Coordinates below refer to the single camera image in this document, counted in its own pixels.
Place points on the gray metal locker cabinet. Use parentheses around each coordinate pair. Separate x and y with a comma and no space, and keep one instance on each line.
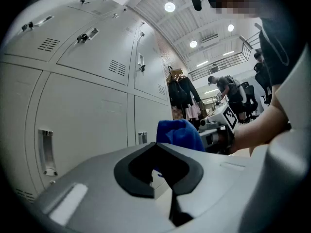
(85,105)

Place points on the person's right forearm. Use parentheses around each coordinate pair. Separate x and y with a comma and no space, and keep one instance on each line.
(257,125)

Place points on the black locker key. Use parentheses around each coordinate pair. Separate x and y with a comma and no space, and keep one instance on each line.
(142,68)
(82,38)
(26,27)
(142,34)
(82,1)

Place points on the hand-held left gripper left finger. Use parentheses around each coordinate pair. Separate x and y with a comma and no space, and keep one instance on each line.
(97,190)

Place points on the person's dark shirt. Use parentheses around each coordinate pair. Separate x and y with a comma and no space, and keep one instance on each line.
(279,50)

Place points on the blue cloth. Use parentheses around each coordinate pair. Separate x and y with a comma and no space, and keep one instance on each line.
(179,132)

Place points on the round ceiling light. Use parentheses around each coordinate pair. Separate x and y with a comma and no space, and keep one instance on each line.
(230,27)
(193,44)
(169,6)

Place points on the black office chair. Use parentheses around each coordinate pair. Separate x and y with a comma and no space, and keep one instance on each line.
(250,93)
(267,97)

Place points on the wooden coat rack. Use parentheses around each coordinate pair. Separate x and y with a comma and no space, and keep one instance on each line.
(177,72)

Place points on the pink garment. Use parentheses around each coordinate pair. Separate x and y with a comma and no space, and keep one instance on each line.
(193,111)

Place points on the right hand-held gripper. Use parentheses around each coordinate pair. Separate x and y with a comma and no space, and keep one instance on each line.
(228,116)

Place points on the grey metal locker door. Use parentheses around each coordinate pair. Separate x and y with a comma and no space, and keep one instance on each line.
(150,115)

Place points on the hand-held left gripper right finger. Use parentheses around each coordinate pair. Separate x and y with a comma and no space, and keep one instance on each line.
(218,186)

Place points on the metal balcony railing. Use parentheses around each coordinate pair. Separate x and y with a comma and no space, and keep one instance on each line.
(246,48)

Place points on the strip ceiling light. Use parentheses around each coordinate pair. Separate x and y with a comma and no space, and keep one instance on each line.
(202,63)
(228,53)

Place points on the ceiling air vent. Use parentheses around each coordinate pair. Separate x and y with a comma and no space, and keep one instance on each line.
(209,38)

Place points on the black hanging jacket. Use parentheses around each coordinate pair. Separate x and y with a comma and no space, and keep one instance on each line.
(192,88)
(176,92)

